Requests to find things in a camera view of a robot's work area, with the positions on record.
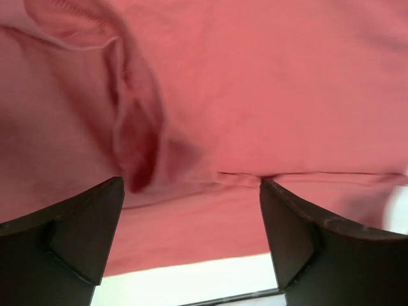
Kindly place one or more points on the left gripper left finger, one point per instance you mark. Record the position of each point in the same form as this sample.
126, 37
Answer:
57, 256

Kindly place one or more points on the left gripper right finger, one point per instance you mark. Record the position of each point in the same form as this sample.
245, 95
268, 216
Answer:
323, 259

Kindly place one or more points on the salmon pink t-shirt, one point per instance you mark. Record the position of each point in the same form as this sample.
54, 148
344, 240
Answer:
193, 103

